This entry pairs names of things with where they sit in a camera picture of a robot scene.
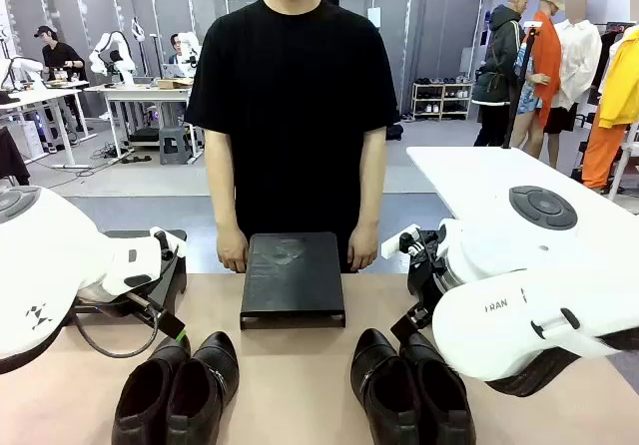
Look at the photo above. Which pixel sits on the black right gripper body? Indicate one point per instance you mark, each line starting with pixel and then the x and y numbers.
pixel 424 270

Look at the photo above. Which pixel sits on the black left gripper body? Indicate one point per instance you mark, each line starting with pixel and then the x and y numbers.
pixel 131 303

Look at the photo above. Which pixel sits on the person's left forearm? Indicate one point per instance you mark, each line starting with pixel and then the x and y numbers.
pixel 370 195

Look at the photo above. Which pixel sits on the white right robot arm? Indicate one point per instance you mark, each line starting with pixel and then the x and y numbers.
pixel 504 275

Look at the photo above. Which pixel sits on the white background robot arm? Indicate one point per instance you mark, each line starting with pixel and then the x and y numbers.
pixel 112 56
pixel 189 51
pixel 25 66

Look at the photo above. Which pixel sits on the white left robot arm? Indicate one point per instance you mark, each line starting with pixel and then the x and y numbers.
pixel 45 265

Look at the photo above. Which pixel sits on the person's right forearm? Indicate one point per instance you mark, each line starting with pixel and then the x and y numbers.
pixel 222 195

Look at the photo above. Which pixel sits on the person in black t-shirt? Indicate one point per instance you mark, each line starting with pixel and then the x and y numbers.
pixel 292 116

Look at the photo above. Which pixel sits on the person in black cap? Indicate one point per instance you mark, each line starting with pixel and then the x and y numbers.
pixel 60 66

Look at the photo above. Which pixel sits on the seated person with glasses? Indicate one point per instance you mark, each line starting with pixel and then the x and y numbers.
pixel 176 51

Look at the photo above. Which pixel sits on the person's left hand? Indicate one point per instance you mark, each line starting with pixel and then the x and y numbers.
pixel 363 250

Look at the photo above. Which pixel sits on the person's right hand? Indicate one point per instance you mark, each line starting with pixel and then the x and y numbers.
pixel 232 250

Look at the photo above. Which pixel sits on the grey plastic stool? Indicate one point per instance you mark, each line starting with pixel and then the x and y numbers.
pixel 175 143

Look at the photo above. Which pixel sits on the white shoe rack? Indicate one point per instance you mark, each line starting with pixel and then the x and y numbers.
pixel 442 101

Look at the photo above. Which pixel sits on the black hanging jacket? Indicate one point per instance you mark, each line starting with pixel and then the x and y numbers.
pixel 11 158

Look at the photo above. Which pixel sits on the black tripod pole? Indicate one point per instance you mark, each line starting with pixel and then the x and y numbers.
pixel 516 91

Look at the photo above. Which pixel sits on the white background desk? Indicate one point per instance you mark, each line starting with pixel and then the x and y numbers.
pixel 40 100
pixel 145 93

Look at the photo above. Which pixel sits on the orange trousers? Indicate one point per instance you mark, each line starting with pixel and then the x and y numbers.
pixel 601 155

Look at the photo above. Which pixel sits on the mannequin in dark jacket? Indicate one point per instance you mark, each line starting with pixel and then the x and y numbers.
pixel 499 61

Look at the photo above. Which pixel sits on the brown cardboard box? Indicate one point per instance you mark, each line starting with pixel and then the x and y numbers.
pixel 175 84

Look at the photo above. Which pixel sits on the mannequin in orange top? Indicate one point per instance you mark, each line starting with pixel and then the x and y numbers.
pixel 544 66

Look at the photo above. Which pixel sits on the figure in white shirt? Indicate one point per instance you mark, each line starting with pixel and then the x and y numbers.
pixel 579 66

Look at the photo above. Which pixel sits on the white paper sign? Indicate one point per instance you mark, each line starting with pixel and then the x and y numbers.
pixel 374 17

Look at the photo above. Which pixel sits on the yellow hoodie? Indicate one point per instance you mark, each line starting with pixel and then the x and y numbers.
pixel 621 86

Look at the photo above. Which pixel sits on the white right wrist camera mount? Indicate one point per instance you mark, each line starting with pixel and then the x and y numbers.
pixel 397 244

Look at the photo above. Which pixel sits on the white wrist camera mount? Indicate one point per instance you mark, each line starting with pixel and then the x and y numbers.
pixel 397 244
pixel 170 241

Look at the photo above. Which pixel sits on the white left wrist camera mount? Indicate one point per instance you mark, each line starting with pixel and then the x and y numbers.
pixel 170 241

